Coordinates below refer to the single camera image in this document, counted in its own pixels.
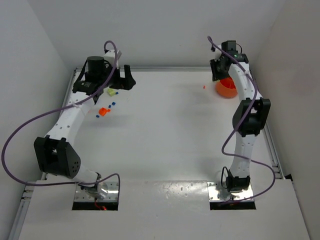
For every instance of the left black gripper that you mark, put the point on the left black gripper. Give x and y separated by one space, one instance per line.
118 78

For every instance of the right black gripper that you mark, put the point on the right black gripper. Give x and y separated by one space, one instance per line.
217 72

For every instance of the yellow-green lego brick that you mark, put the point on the yellow-green lego brick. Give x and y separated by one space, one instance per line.
111 92

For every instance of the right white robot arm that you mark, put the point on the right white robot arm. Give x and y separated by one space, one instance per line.
250 116

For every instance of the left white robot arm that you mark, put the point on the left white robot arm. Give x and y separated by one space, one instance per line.
54 152

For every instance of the orange round divided container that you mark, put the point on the orange round divided container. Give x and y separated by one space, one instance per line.
226 88

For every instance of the orange lego piece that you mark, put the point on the orange lego piece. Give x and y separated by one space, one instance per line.
103 111

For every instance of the white front cover board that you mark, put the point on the white front cover board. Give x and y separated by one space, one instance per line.
164 211

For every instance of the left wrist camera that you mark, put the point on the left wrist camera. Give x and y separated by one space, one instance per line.
111 55

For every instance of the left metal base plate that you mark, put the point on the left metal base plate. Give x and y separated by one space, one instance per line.
106 191

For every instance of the metal base plate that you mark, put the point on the metal base plate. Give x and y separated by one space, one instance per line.
106 191
218 194

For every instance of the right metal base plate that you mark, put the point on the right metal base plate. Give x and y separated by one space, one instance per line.
218 194

